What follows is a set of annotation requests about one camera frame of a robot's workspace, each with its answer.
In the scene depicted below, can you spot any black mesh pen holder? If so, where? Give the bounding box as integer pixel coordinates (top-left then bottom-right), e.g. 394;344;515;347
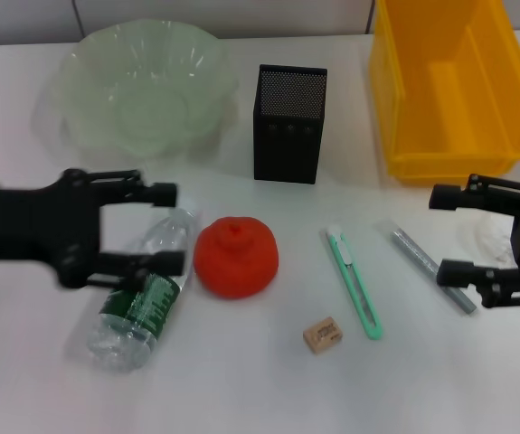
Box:
252;63;328;185

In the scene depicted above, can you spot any grey marker pen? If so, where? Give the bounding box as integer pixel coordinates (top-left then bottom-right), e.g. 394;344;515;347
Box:
388;228;477;316

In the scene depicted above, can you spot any clear water bottle green label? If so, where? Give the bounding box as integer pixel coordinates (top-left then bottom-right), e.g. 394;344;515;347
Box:
86;207;202;374

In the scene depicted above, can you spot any mint green utility knife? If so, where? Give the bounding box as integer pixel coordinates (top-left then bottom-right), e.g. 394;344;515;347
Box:
321;224;383;341

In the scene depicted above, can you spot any pale green glass fruit bowl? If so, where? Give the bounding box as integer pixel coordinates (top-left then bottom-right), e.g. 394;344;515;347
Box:
33;20;238;159

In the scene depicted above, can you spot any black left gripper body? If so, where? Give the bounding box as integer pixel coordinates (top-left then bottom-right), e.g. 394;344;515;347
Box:
0;169;107;290

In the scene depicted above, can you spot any small tan eraser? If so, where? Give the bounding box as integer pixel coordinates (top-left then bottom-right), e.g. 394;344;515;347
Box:
302;316;345;355

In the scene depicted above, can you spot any white paper ball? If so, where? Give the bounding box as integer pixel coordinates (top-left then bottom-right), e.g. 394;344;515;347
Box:
460;212;518;266

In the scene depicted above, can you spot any red-orange toy orange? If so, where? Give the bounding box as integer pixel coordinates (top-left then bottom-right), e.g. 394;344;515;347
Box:
194;215;281;299

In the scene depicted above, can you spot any yellow plastic bin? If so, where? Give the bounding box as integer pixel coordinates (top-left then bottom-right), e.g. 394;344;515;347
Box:
367;0;520;184

